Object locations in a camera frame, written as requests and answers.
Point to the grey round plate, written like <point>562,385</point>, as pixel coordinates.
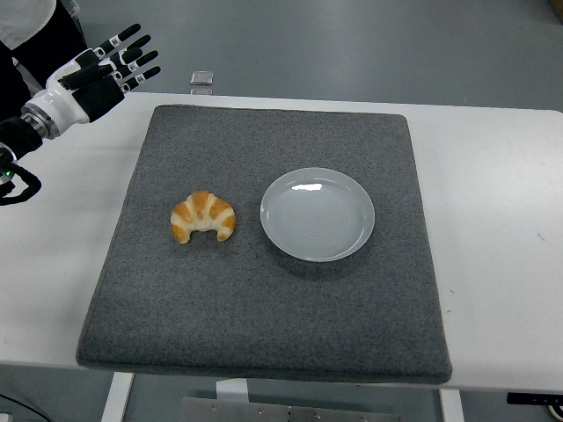
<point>316,215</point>

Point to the black table control panel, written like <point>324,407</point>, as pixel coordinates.
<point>534,398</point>

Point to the grey felt mat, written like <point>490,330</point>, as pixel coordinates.
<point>264,307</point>

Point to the white table leg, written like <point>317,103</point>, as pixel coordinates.
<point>451,406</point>
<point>115,397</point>

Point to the person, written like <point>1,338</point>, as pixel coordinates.
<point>26,26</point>

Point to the metal floor socket cover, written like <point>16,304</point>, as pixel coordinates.
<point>202,78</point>
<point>201,91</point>

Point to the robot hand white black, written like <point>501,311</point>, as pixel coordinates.
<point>66,101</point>

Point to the croissant bread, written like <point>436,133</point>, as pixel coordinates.
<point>202,213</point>

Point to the grey metal plate with screws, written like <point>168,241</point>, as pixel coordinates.
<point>272,413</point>

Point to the white table centre bracket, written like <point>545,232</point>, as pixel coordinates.
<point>231,390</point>

